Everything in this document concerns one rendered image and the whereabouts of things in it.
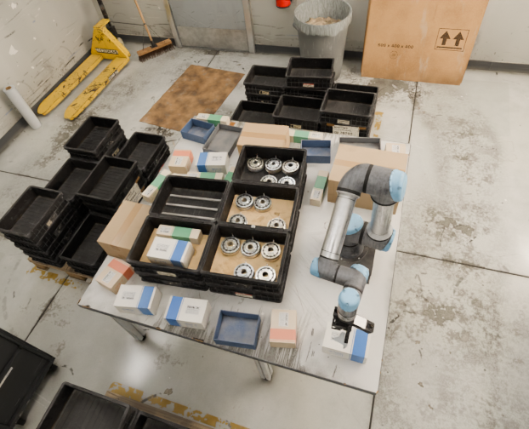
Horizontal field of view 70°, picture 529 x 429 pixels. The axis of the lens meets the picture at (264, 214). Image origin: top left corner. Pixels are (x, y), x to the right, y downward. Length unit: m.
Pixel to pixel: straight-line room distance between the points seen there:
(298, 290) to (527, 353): 1.55
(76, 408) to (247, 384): 0.97
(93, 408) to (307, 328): 1.17
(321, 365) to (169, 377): 1.19
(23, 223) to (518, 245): 3.59
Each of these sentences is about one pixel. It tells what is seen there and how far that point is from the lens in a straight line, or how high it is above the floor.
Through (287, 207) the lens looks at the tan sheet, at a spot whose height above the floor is 0.83.
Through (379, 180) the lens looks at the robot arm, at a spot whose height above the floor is 1.44.
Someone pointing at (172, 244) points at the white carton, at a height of 0.92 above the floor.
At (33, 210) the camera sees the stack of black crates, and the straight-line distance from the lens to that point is 3.28.
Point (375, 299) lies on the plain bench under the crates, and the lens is 2.04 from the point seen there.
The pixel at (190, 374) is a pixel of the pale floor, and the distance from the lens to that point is 2.72.
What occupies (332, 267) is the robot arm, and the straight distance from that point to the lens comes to 1.51.
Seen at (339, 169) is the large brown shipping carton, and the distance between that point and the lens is 2.25.
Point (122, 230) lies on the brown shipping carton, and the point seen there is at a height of 0.86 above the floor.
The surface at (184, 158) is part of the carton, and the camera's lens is 2.64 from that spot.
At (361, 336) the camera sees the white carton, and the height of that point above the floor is 0.79.
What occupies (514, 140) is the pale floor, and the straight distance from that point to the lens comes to 4.11.
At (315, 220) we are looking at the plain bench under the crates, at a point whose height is 0.70.
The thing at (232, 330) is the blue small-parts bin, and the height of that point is 0.70.
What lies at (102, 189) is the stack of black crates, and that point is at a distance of 3.12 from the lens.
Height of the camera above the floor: 2.54
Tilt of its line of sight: 53 degrees down
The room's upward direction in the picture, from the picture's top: 10 degrees counter-clockwise
